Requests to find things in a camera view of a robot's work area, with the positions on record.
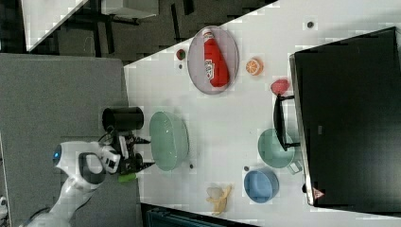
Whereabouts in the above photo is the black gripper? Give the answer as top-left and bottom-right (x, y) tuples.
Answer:
(113, 134), (155, 174)

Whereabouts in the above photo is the green plastic strainer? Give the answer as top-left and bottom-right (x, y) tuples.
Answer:
(149, 112), (189, 171)

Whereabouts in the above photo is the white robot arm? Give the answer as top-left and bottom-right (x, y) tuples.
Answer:
(19, 135), (150, 227)

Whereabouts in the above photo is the bright green object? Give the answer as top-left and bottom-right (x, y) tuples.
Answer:
(118, 173), (136, 183)

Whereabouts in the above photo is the black utensil holder cup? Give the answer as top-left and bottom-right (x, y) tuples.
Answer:
(102, 107), (144, 131)

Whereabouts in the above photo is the peeled banana toy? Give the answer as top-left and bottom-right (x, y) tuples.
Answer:
(206, 184), (232, 216)

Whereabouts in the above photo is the small red strawberry toy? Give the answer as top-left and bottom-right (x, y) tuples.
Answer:
(176, 49), (186, 61)

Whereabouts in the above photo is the red ketchup bottle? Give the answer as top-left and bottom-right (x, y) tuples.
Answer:
(202, 28), (230, 87)

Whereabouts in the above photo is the grey round plate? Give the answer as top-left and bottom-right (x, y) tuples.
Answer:
(187, 26), (239, 95)

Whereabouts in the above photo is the blue cup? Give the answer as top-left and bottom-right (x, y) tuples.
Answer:
(243, 167), (279, 203)

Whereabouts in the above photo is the green mug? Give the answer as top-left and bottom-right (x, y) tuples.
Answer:
(257, 129), (303, 175)

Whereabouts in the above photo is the orange slice toy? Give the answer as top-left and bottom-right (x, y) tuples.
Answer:
(246, 58), (264, 76)

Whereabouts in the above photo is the red green strawberry toy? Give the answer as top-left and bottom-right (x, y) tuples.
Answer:
(270, 79), (289, 96)

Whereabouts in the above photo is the black toaster oven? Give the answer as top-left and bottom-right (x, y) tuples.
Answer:
(273, 27), (401, 217)

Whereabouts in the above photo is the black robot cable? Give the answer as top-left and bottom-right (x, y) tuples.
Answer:
(97, 125), (116, 145)

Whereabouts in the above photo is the blue metal frame rail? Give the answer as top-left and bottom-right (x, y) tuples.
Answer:
(147, 209), (224, 227)

